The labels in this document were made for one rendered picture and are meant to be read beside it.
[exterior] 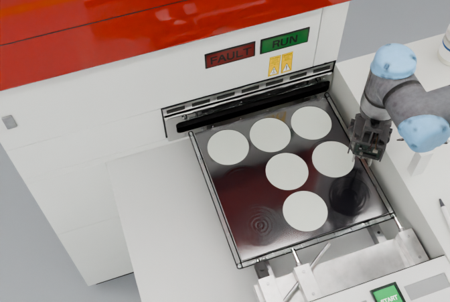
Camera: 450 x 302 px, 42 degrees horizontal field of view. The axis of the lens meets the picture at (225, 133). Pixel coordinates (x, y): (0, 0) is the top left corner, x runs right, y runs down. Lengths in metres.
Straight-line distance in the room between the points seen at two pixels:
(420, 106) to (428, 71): 0.49
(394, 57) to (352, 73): 0.41
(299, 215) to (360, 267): 0.17
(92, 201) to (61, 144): 0.30
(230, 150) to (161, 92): 0.22
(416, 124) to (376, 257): 0.40
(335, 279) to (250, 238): 0.20
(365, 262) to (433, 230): 0.16
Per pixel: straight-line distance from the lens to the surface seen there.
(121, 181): 1.47
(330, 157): 1.41
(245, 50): 1.32
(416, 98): 1.06
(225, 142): 1.41
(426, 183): 1.34
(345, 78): 1.47
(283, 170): 1.37
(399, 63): 1.07
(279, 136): 1.42
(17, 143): 1.39
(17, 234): 2.43
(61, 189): 1.58
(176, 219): 1.41
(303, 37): 1.36
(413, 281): 1.24
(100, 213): 1.73
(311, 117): 1.46
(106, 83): 1.27
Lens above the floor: 2.08
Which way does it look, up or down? 56 degrees down
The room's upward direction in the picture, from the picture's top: 1 degrees counter-clockwise
